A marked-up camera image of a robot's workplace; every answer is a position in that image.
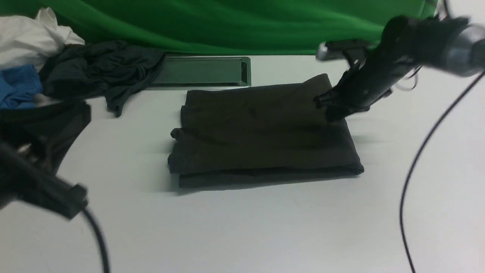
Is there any black right camera cable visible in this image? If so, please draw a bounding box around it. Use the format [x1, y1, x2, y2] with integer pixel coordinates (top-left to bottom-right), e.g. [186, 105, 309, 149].
[399, 70, 485, 273]

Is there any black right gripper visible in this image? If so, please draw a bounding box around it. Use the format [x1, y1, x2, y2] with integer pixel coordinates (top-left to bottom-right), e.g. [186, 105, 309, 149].
[314, 16, 428, 122]

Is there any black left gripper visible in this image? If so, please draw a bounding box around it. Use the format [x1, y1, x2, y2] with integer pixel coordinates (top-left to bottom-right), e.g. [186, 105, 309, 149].
[0, 101, 91, 220]

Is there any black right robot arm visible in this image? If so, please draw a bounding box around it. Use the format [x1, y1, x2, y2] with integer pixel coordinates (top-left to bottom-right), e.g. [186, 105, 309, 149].
[314, 16, 484, 122]

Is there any dark gray long-sleeve top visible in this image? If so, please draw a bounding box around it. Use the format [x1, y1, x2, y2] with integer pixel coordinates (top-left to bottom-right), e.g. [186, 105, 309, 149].
[167, 73, 365, 189]

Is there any green backdrop cloth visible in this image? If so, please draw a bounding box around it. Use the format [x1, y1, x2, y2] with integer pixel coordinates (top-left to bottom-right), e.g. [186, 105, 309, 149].
[1, 0, 437, 55]

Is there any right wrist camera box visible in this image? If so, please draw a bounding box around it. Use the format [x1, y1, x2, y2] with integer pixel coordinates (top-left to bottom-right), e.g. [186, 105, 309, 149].
[315, 39, 374, 64]

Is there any blue crumpled garment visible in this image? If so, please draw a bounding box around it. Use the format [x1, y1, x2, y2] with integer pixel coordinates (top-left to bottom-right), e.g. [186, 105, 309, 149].
[0, 64, 43, 110]

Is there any white crumpled garment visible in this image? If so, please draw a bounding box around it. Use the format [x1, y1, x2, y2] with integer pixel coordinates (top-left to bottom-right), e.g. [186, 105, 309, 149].
[0, 8, 85, 71]

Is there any dark teal crumpled garment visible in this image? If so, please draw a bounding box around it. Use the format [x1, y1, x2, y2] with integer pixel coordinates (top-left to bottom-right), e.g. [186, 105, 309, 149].
[39, 40, 165, 117]

